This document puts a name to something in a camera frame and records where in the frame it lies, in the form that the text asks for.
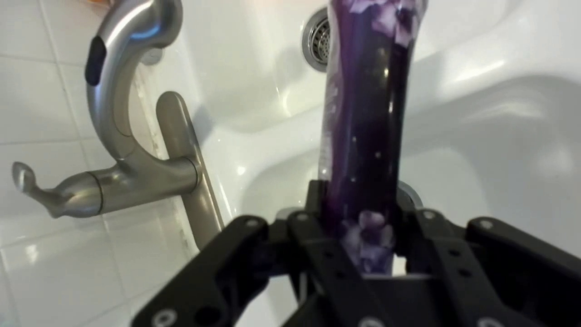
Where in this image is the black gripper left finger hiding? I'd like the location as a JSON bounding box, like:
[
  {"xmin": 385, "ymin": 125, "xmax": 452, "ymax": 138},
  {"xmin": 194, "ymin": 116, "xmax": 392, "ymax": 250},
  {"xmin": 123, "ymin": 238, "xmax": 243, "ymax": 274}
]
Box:
[{"xmin": 131, "ymin": 180, "xmax": 365, "ymax": 327}]

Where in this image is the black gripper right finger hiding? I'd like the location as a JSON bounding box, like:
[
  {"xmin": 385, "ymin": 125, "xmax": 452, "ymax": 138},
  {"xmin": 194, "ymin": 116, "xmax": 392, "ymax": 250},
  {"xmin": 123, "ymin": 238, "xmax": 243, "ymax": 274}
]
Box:
[{"xmin": 394, "ymin": 187, "xmax": 581, "ymax": 327}]

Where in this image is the purple floral soap bottle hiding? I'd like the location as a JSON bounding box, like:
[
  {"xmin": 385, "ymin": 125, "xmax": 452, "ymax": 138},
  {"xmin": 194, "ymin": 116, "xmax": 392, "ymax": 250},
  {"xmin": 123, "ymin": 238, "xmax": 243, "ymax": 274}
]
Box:
[{"xmin": 316, "ymin": 0, "xmax": 428, "ymax": 279}]

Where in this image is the metal sink drain strainer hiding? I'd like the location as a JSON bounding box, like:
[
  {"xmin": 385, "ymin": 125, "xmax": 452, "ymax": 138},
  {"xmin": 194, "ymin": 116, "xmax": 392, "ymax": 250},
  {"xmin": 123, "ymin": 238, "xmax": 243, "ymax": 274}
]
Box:
[
  {"xmin": 396, "ymin": 180, "xmax": 425, "ymax": 214},
  {"xmin": 300, "ymin": 5, "xmax": 336, "ymax": 74}
]

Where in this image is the white double basin sink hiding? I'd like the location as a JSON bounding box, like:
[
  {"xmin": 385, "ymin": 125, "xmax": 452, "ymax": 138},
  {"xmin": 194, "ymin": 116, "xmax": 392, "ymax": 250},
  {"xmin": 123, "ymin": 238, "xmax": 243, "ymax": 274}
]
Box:
[{"xmin": 134, "ymin": 0, "xmax": 581, "ymax": 327}]

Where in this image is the brushed metal kitchen faucet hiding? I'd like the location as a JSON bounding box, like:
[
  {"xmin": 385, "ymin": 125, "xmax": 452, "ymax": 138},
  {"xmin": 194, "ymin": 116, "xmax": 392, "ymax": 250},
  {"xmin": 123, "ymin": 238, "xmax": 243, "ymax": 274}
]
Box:
[{"xmin": 9, "ymin": 0, "xmax": 227, "ymax": 250}]

